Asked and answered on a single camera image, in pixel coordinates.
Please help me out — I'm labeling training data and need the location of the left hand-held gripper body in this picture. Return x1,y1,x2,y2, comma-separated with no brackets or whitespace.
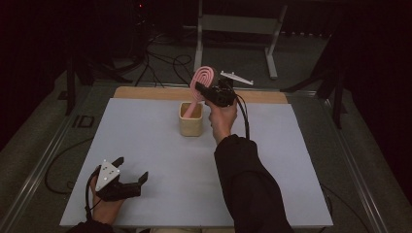
94,158,144,202

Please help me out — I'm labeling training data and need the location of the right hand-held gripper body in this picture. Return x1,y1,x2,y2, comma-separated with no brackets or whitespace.
203,71,255,108

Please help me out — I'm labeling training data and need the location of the pink hairbrush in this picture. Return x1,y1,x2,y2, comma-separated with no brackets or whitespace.
183,65,219,119

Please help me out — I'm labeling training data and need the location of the beige square cup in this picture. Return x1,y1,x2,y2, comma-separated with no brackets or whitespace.
178,101,204,138

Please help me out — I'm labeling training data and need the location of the person's right hand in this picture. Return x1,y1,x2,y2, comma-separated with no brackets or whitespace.
206,100,238,145

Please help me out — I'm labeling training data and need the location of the person's left hand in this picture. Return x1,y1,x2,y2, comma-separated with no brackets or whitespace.
89,177,125,225

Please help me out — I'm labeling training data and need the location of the pale grey table mat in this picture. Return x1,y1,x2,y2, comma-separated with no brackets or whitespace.
59,97,334,228

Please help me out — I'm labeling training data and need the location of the white metal stand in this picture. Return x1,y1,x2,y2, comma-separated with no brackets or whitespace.
192,0,289,81

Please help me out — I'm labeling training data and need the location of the dark equipment with red light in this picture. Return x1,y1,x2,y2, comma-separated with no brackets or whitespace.
128,0,151,64

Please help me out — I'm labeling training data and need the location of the black tripod stand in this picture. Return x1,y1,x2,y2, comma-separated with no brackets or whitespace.
57,48,134,117
281,32,348,130

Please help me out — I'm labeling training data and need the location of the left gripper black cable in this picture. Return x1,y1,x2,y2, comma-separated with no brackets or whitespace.
84,165,102,221

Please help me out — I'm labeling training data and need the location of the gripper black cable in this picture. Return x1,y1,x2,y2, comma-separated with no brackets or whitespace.
234,93,251,141
84,165,102,221

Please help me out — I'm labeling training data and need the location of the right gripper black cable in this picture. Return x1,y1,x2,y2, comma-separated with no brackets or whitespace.
234,93,251,141

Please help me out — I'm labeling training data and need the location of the tangle of black cables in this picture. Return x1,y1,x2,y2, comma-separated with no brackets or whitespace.
134,32,200,90

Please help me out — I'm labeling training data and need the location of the black floor cable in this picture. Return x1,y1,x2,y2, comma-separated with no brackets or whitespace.
320,183,371,233
44,137,95,196

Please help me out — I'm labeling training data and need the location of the metal floor rail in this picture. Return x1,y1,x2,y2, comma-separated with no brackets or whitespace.
0,84,95,233
319,96,387,233

